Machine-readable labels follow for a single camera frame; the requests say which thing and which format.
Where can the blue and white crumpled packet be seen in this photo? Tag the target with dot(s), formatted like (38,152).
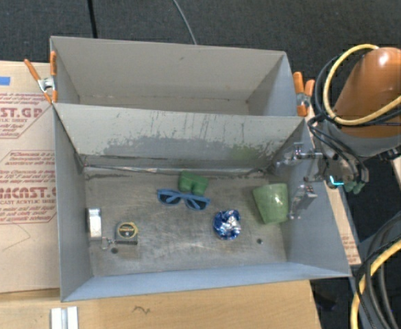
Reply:
(227,225)

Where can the grey metal bin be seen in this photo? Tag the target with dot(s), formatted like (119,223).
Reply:
(186,252)

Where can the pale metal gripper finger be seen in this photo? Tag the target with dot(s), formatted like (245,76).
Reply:
(299,155)
(304,197)

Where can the black and yellow tape measure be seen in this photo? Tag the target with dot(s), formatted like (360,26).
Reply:
(127,233)

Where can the brown cardboard board, red print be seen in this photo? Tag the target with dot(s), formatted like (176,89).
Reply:
(22,238)

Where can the green cup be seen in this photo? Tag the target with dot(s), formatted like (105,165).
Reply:
(272,204)

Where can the blue sunglasses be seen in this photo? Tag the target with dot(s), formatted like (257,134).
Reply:
(186,201)

